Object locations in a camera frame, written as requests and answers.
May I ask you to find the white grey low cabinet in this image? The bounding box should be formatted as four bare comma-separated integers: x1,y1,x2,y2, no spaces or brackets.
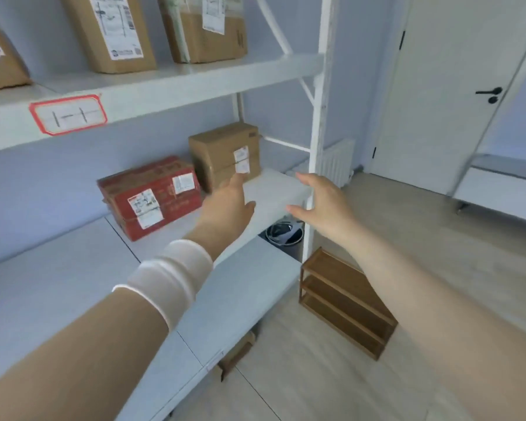
454,154,526,224

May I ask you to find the person's left hand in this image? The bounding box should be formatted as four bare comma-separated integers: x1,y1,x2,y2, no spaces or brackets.
186,172,257,264

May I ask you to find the white radiator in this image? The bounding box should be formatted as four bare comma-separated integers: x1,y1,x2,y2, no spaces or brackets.
320,137,356,189

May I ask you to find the person's left forearm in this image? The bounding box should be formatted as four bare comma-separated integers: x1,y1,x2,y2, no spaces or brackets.
0,287,169,421

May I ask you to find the white door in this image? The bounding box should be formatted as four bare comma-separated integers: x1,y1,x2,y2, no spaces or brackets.
370,0,526,196

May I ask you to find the tall EMS cardboard box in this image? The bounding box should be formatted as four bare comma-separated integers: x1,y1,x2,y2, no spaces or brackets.
59,0,157,74

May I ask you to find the person's right hand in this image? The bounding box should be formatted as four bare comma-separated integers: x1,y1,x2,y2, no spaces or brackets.
285,172,365,246

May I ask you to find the white metal shelf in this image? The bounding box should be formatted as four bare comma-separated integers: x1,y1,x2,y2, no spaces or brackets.
0,0,338,421

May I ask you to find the narrow brown box marked 1-1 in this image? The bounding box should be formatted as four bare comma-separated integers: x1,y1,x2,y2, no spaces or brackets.
0,0,32,92

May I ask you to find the white wristband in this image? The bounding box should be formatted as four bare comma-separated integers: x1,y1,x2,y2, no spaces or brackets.
112,239,214,333

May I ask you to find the box marked 1-2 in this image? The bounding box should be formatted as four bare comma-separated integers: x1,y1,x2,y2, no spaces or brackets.
188,122,262,194

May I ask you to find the torn cardboard box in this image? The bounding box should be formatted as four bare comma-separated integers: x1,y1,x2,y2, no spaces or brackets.
217,330,257,382

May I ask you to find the person's right forearm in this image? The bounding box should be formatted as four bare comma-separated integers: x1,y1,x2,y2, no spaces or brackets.
346,227,526,421

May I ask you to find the Orgamama cardboard box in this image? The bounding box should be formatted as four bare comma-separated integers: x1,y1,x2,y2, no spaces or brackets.
157,0,248,64

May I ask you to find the black door handle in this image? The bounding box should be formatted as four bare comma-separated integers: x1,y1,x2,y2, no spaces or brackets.
475,86,504,105

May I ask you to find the red-bordered label sticker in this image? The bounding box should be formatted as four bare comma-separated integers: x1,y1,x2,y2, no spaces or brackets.
29,94,108,136

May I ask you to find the black trash bin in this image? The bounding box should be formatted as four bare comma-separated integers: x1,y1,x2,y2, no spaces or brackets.
265,219,306,259

